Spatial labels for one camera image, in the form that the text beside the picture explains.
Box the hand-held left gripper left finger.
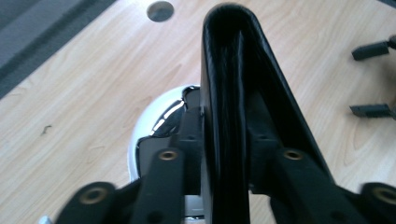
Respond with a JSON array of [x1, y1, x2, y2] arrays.
[[177, 87, 205, 196]]

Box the black leather wallet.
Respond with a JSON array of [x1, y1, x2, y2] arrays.
[[199, 2, 334, 224]]

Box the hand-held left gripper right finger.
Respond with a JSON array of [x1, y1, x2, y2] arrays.
[[247, 92, 283, 194]]

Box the white round container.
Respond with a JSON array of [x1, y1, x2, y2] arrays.
[[126, 83, 207, 220]]

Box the grey round cable grommet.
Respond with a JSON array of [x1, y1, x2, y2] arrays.
[[146, 0, 176, 23]]

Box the glossy black item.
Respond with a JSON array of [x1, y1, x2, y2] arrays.
[[135, 86, 189, 180]]

